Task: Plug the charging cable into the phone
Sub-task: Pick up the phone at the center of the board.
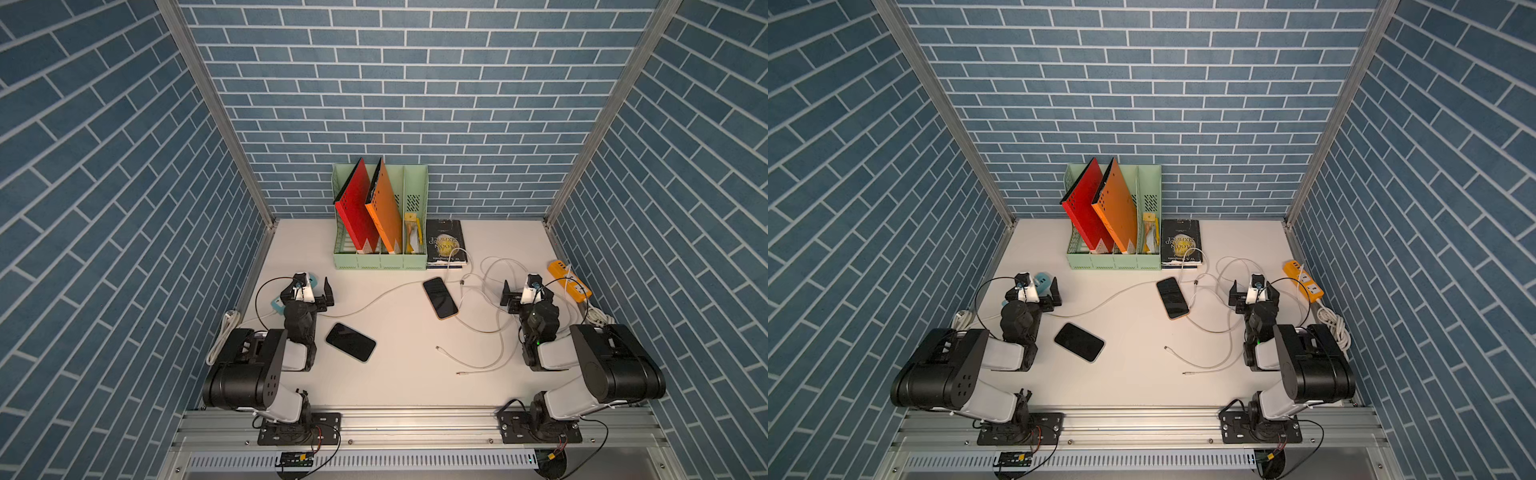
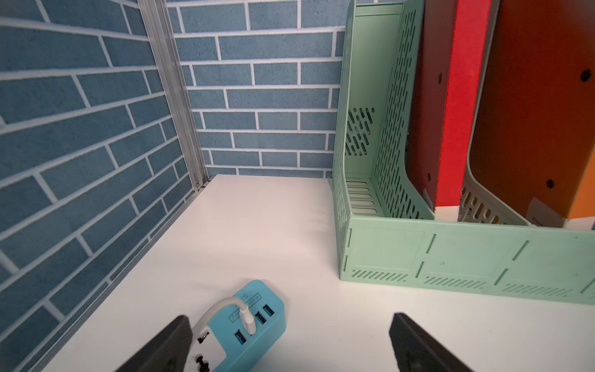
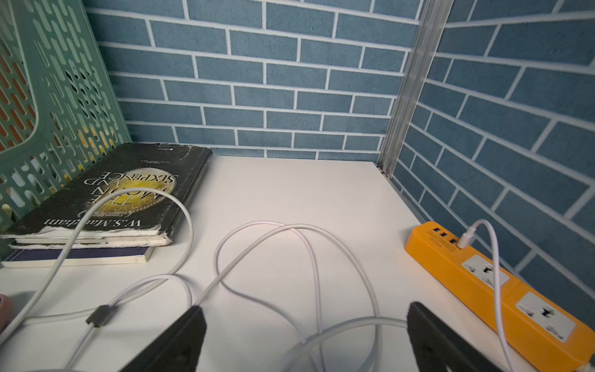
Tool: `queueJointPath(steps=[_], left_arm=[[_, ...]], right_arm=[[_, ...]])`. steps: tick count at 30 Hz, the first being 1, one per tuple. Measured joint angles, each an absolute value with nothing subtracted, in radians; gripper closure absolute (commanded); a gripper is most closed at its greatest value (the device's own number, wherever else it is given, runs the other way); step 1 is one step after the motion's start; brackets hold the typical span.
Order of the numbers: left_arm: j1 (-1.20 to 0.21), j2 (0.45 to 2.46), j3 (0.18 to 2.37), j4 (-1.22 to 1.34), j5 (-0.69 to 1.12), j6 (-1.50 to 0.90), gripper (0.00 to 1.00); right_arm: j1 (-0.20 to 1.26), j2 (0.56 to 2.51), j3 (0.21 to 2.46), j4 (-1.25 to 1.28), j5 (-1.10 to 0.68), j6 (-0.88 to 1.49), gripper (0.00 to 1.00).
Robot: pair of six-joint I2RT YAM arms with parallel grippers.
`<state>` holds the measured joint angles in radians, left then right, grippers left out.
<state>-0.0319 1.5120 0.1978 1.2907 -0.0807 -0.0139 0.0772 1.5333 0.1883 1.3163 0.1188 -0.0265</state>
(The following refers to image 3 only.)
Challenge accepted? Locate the orange power strip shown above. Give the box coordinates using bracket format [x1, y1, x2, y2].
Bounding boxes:
[404, 222, 594, 371]

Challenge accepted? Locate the aluminium corner post right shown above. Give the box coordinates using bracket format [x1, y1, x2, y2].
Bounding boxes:
[377, 0, 453, 178]

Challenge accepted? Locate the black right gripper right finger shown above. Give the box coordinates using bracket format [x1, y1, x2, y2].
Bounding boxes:
[407, 302, 500, 372]

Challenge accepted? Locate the pink case phone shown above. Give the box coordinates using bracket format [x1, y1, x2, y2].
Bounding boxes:
[0, 294, 14, 332]

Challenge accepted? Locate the blue book underneath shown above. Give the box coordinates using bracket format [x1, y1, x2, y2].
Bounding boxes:
[2, 247, 154, 268]

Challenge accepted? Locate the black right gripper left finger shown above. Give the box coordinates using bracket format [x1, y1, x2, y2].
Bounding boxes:
[121, 305, 207, 372]

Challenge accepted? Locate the green plastic file organizer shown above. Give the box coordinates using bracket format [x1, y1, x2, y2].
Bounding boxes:
[0, 0, 133, 260]

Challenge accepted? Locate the black paperback book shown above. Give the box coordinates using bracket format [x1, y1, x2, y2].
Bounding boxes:
[2, 144, 213, 250]

